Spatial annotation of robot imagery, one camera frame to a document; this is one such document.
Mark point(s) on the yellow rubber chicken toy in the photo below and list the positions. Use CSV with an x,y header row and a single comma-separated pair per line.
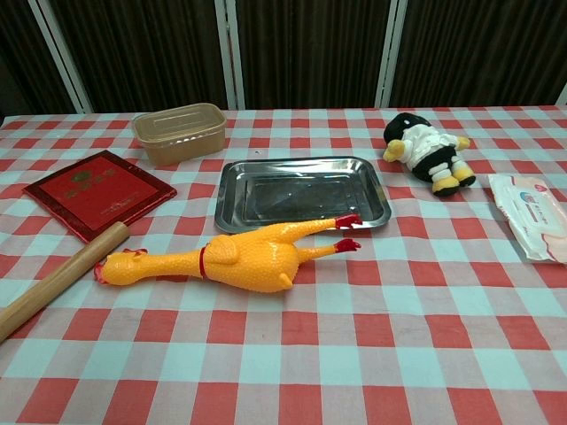
x,y
248,261

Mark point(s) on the stainless steel rectangular tray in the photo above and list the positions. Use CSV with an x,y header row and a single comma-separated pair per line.
x,y
301,190

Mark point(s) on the brown rectangular food container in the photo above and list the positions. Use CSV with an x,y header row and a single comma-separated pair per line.
x,y
177,141

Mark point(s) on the black-headed plush doll white shirt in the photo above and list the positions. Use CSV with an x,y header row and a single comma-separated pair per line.
x,y
425,150

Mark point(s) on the red certificate booklet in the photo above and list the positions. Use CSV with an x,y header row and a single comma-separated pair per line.
x,y
97,190

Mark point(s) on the wooden rolling pin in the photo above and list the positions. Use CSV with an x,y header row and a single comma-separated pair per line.
x,y
57,279

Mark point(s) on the pink white wet wipes pack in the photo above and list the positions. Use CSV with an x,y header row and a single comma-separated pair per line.
x,y
531,212

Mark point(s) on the white partition frame post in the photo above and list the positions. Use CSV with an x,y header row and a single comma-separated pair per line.
x,y
62,57
392,48
230,53

